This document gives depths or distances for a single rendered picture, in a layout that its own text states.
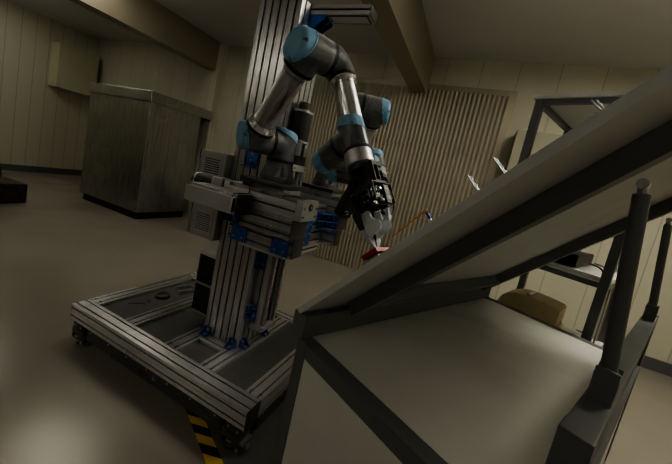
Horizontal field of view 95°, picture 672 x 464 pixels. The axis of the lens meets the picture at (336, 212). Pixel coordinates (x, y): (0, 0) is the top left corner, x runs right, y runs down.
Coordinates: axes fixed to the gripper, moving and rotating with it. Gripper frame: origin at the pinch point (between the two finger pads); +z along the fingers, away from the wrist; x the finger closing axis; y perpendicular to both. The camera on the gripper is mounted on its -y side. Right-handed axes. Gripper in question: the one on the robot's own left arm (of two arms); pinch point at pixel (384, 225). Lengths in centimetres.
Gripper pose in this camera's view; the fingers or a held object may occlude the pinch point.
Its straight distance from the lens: 108.3
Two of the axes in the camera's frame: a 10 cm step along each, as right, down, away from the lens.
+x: 9.8, -1.2, -1.3
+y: -1.8, -6.2, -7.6
